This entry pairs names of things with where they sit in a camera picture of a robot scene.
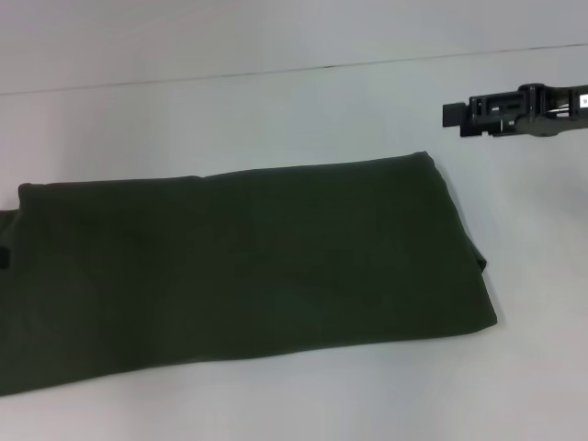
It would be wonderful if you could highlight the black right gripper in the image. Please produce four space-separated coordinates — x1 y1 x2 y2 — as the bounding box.
441 83 588 139

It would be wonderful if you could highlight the dark green FREE t-shirt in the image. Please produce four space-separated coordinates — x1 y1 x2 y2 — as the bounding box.
0 150 500 399

